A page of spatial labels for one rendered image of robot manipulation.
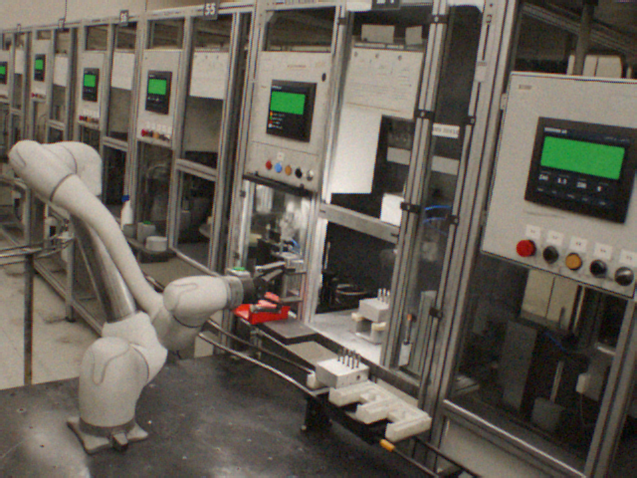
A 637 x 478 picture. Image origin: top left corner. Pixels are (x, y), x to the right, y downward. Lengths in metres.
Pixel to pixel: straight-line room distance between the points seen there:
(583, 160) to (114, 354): 1.27
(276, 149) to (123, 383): 1.00
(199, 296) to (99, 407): 0.42
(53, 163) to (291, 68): 0.91
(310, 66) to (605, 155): 1.10
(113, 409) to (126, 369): 0.11
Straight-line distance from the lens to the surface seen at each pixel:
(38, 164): 1.77
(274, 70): 2.33
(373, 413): 1.73
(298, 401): 2.16
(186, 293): 1.62
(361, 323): 2.17
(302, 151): 2.16
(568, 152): 1.49
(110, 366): 1.76
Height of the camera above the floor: 1.65
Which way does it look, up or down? 12 degrees down
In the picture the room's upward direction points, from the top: 7 degrees clockwise
